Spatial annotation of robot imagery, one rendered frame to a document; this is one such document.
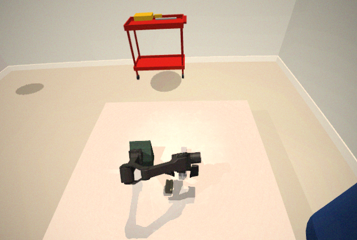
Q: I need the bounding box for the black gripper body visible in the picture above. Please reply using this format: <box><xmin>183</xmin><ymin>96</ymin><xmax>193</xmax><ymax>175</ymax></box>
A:
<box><xmin>165</xmin><ymin>165</ymin><xmax>199</xmax><ymax>176</ymax></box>

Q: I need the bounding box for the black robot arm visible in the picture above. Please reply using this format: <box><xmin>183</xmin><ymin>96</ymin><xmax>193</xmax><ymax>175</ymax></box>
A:
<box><xmin>119</xmin><ymin>149</ymin><xmax>202</xmax><ymax>185</ymax></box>

